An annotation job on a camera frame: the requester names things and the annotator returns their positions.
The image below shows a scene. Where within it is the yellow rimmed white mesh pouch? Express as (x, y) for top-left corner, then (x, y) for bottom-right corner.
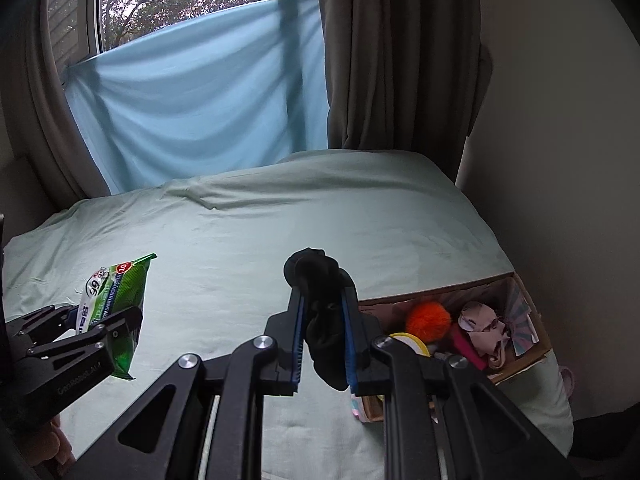
(390, 333), (431, 358)

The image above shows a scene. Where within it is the person's left hand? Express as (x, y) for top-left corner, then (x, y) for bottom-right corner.
(20, 415), (75, 467)

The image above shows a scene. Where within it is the green wet wipes pack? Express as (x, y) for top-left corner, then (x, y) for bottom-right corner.
(75, 254), (156, 380)

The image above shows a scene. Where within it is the pink cloth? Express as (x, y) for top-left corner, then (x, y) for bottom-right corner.
(458, 301), (510, 370)

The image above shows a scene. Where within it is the orange fluffy pom-pom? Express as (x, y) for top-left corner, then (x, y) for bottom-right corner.
(406, 301), (451, 344)

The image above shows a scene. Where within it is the magenta cloth item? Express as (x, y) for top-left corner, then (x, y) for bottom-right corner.
(449, 324), (487, 372)

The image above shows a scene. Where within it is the brown right curtain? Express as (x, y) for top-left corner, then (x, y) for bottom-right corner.
(319, 0), (492, 180)

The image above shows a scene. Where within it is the light blue hanging cloth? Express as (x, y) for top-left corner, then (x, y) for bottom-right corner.
(64, 0), (329, 194)

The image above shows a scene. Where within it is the brown left curtain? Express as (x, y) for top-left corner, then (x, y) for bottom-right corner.
(21, 0), (110, 207)

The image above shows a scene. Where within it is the black scrunchie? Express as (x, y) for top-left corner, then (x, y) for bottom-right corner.
(284, 248), (352, 391)

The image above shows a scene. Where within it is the brown curtain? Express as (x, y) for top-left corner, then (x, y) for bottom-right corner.
(319, 0), (492, 180)
(21, 0), (110, 207)

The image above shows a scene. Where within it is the cardboard box with pink pattern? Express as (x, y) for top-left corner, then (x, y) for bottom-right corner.
(349, 271), (554, 425)

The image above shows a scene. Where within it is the pale green bed sheet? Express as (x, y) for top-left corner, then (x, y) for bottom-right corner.
(2, 148), (575, 480)

